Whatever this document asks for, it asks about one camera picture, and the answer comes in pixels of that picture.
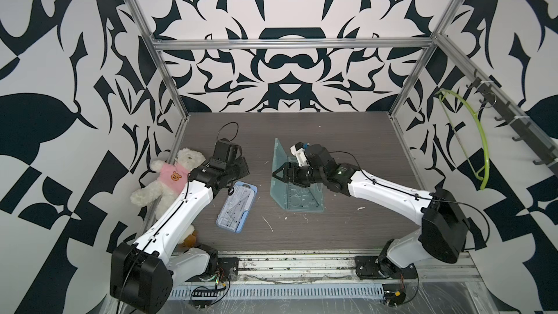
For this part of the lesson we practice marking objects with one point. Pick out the white teddy bear pink shirt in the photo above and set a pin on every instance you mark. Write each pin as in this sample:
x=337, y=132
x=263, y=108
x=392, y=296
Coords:
x=170, y=183

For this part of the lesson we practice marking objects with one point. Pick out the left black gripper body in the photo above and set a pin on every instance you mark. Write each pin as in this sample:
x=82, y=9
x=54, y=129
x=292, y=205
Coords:
x=240, y=170

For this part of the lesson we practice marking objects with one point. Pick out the small brown white plush toy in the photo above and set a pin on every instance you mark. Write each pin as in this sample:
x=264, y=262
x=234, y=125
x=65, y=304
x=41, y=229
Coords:
x=190, y=237

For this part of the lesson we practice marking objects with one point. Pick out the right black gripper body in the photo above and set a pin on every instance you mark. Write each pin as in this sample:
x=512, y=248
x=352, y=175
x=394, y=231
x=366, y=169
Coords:
x=308, y=174

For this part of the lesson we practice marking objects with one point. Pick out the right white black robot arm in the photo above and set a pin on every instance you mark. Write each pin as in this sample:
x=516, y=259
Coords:
x=442, y=225

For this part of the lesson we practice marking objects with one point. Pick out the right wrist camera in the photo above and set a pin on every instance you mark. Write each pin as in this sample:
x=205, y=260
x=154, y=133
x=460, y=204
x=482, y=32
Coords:
x=299, y=152

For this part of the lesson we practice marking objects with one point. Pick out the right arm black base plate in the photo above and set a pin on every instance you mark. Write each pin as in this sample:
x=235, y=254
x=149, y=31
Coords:
x=376, y=267

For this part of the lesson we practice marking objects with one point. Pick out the green hanging tube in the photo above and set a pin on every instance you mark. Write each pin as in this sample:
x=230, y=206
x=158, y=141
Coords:
x=469, y=133

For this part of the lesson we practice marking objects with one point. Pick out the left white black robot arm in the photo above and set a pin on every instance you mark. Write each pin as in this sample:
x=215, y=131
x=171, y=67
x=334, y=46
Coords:
x=143, y=274

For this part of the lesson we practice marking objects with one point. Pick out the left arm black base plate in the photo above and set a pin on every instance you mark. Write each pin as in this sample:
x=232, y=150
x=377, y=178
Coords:
x=226, y=268

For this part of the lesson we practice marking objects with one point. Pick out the blue transparent geometry set case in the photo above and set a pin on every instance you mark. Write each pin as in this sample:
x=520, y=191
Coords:
x=237, y=206

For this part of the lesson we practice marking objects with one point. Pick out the black wall hook rail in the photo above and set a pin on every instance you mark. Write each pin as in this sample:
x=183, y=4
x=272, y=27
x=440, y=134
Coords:
x=510, y=114

